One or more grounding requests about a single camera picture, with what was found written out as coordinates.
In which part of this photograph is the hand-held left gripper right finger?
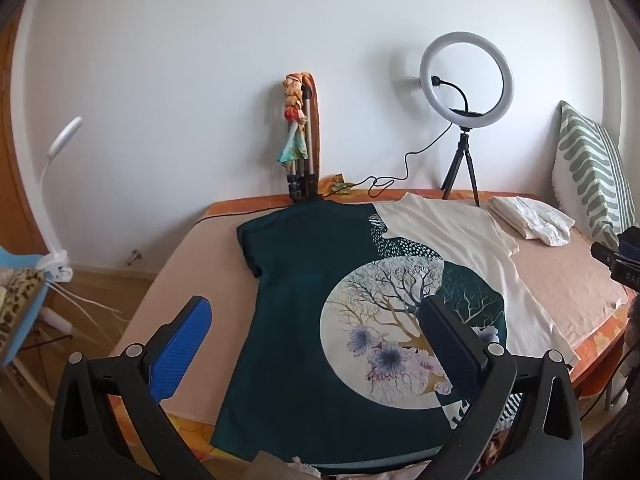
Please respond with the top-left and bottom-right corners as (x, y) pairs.
(419, 294), (586, 480)

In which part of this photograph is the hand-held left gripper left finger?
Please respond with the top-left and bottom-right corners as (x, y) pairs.
(49, 296), (216, 480)

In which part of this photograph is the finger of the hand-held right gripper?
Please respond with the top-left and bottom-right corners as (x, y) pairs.
(590, 241), (626, 267)

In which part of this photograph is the dark green cream tree-print t-shirt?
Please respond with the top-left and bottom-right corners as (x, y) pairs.
(210, 192), (581, 476)

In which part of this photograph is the orange floral bedsheet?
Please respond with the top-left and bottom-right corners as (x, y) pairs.
(107, 190), (640, 480)

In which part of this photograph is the folded white cloth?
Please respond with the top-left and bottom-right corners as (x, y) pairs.
(487, 196), (576, 247)

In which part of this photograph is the peach fleece blanket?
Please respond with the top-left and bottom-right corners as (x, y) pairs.
(107, 195), (626, 426)

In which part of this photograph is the white cylindrical object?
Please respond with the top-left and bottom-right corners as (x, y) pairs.
(42, 310), (73, 333)

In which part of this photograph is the leopard print cloth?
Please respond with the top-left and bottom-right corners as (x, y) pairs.
(0, 267), (48, 356)

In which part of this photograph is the light blue chair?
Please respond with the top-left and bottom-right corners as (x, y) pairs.
(0, 247), (76, 411)

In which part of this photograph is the small colourful folded cloth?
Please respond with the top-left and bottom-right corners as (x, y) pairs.
(320, 174), (353, 196)

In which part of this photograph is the colourful patterned scarf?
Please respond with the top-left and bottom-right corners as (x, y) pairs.
(276, 74), (311, 168)

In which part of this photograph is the wooden door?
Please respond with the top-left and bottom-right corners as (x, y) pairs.
(0, 20), (46, 256)

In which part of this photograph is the white clip-on desk lamp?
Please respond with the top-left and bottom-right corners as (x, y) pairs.
(36, 116), (83, 283)

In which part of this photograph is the orange patterned cloth strip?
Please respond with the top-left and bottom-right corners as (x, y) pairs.
(300, 74), (323, 196)

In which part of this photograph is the folded silver black tripod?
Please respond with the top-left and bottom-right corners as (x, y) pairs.
(286, 82), (321, 206)

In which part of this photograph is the white lamp cable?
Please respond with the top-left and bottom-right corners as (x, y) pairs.
(50, 282), (133, 331)

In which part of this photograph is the black power cable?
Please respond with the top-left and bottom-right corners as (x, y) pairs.
(197, 125), (461, 223)

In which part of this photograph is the white ring light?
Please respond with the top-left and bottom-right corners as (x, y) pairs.
(419, 31), (513, 128)

